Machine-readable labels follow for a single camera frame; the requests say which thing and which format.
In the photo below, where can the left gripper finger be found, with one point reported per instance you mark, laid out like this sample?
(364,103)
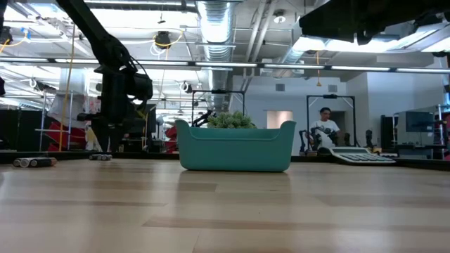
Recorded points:
(100,137)
(114,137)

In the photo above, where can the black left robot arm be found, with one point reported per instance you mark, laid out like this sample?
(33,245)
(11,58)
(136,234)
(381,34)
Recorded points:
(102,38)

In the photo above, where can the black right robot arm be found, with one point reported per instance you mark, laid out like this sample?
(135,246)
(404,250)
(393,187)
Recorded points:
(404,17)

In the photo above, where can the colourful patterned curtain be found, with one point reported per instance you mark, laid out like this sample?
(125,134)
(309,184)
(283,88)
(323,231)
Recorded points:
(92,105)

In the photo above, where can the black ceiling dome device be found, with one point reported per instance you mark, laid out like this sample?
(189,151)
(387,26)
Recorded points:
(162,38)

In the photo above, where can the person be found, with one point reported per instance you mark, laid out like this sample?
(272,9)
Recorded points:
(325,130)

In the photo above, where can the green plant in white pot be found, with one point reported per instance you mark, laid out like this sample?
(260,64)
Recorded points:
(230,121)

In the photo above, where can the teal plastic bin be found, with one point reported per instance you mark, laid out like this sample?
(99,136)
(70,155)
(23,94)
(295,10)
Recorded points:
(235,151)

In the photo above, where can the black cabinet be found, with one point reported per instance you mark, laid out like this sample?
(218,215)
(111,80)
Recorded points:
(388,131)

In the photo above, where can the grey background monitor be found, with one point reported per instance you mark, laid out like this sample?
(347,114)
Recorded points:
(418,121)

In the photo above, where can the grey desk calculator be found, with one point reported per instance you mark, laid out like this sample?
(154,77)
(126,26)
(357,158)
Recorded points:
(362,156)

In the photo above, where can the black background gantry frame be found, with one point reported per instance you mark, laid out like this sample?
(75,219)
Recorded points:
(218,91)
(330,96)

